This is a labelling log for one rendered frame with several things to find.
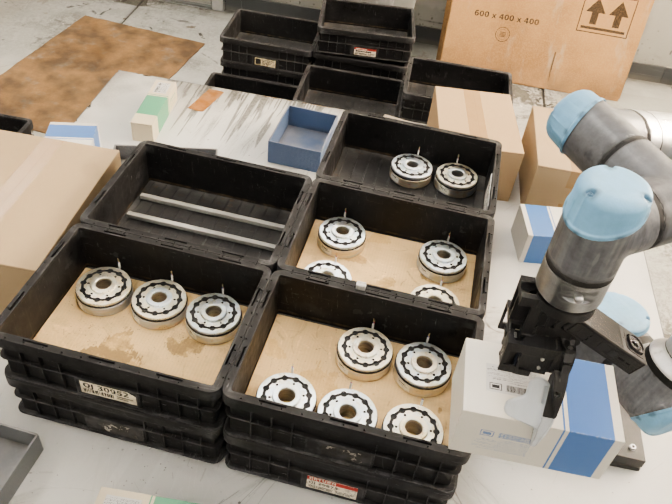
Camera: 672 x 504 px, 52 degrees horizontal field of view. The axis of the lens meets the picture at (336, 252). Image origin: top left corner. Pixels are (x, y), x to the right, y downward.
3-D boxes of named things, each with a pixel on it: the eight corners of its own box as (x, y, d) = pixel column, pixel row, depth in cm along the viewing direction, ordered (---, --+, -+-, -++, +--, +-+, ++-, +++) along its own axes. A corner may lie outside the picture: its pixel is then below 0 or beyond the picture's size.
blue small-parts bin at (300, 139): (319, 173, 191) (321, 152, 186) (267, 161, 193) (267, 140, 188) (336, 135, 206) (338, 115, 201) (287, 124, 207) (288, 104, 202)
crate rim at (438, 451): (482, 325, 127) (485, 317, 126) (468, 468, 106) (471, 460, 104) (273, 276, 131) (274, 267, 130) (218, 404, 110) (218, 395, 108)
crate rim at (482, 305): (492, 224, 149) (495, 216, 148) (482, 325, 127) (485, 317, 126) (313, 185, 153) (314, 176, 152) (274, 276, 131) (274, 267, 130)
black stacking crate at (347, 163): (489, 180, 177) (501, 143, 170) (481, 256, 156) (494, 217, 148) (339, 148, 181) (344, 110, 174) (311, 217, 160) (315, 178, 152)
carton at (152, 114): (153, 143, 194) (152, 125, 190) (132, 140, 194) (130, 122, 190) (177, 99, 211) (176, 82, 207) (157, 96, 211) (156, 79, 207)
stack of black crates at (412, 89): (484, 167, 299) (512, 72, 268) (483, 209, 277) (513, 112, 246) (392, 150, 301) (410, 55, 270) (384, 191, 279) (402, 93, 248)
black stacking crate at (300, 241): (481, 257, 156) (493, 218, 148) (469, 357, 134) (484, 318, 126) (310, 218, 160) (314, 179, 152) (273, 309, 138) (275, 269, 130)
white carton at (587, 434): (590, 404, 99) (613, 365, 93) (599, 479, 91) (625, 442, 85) (452, 377, 101) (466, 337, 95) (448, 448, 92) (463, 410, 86)
